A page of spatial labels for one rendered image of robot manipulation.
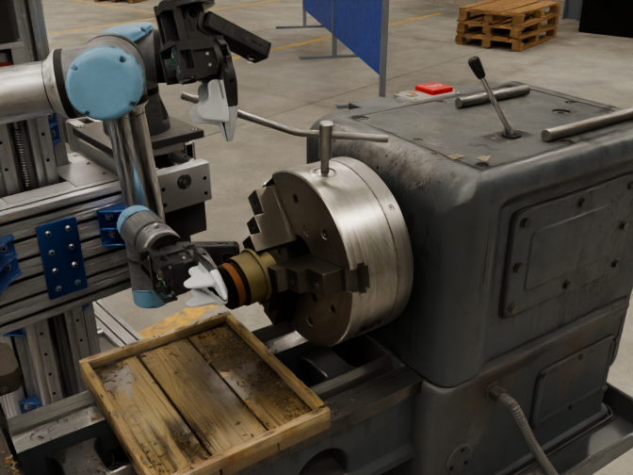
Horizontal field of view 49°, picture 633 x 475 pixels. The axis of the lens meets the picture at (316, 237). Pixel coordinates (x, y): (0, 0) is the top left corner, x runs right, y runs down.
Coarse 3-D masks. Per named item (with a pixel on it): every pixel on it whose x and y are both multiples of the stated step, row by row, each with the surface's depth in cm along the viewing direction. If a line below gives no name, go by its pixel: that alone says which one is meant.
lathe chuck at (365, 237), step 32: (288, 192) 117; (320, 192) 109; (352, 192) 111; (320, 224) 110; (352, 224) 107; (384, 224) 110; (288, 256) 124; (320, 256) 113; (352, 256) 106; (384, 256) 109; (384, 288) 111; (320, 320) 118; (352, 320) 110; (384, 320) 118
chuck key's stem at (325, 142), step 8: (320, 128) 110; (328, 128) 109; (320, 136) 110; (328, 136) 110; (320, 144) 111; (328, 144) 110; (320, 152) 111; (328, 152) 111; (320, 160) 113; (328, 160) 112; (320, 168) 113; (328, 168) 113
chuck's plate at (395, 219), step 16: (336, 160) 119; (352, 160) 118; (368, 176) 114; (384, 192) 113; (384, 208) 111; (400, 224) 112; (400, 240) 111; (400, 256) 111; (400, 272) 112; (400, 288) 113; (400, 304) 116
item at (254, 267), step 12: (252, 252) 113; (264, 252) 116; (228, 264) 112; (240, 264) 111; (252, 264) 111; (264, 264) 113; (228, 276) 109; (240, 276) 110; (252, 276) 110; (264, 276) 111; (228, 288) 116; (240, 288) 110; (252, 288) 110; (264, 288) 112; (228, 300) 114; (240, 300) 110; (252, 300) 112; (264, 300) 115
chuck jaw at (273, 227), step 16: (256, 192) 118; (272, 192) 119; (256, 208) 119; (272, 208) 118; (256, 224) 116; (272, 224) 117; (288, 224) 119; (256, 240) 115; (272, 240) 116; (288, 240) 118
